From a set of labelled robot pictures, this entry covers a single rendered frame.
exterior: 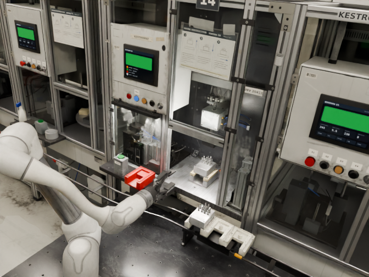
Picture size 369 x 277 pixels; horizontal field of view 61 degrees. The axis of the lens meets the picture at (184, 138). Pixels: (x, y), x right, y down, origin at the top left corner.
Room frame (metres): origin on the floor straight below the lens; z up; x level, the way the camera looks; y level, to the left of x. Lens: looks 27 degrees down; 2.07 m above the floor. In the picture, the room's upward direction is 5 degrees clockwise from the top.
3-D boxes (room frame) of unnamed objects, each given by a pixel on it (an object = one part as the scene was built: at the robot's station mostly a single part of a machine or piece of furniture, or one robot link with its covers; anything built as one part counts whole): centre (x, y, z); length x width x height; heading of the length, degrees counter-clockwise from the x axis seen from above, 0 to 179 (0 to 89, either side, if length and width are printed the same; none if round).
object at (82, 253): (1.06, 0.45, 0.85); 0.18 x 0.16 x 0.22; 12
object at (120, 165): (1.75, 0.40, 0.97); 0.08 x 0.08 x 0.12; 59
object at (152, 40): (1.89, 0.25, 1.60); 0.42 x 0.29 x 0.46; 59
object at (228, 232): (1.32, -0.23, 0.84); 0.36 x 0.14 x 0.10; 59
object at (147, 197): (1.21, 0.17, 1.12); 0.09 x 0.06 x 0.09; 59
